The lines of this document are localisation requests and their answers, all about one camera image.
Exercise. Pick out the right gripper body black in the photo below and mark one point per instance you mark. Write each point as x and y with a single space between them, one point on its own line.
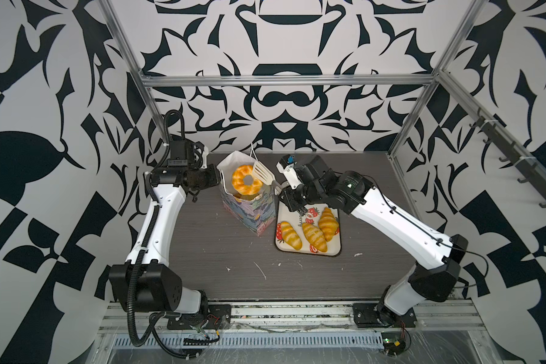
302 195

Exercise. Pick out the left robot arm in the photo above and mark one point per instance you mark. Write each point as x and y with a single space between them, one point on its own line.
145 283

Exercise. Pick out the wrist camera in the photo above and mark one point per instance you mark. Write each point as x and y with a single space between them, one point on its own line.
200 153
285 161

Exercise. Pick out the white strawberry tray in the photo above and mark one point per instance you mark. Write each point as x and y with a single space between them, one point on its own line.
296 219

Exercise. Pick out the croissant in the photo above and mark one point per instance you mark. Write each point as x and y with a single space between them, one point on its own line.
328 224
315 237
290 236

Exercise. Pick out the white floral paper bag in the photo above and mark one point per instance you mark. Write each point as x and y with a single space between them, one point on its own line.
256 212

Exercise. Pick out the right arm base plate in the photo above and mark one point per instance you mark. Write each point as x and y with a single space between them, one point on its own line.
367 316

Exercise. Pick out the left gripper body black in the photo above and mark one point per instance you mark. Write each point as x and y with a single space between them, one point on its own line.
204 180

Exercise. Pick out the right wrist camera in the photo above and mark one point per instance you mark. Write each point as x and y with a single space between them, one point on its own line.
285 161

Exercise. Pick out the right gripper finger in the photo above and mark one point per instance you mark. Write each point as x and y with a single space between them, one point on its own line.
262 173
290 174

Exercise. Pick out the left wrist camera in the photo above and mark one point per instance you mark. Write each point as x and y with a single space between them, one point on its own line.
200 153

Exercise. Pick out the small circuit board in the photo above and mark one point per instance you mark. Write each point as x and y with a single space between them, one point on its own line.
395 346

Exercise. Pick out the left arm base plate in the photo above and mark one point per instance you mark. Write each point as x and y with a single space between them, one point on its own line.
204 316

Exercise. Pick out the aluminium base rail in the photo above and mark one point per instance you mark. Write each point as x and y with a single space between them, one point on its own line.
316 315

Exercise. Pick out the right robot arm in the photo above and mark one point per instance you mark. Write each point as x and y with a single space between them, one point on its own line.
437 256

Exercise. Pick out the ring-shaped bread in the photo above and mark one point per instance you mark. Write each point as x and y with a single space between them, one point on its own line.
244 183

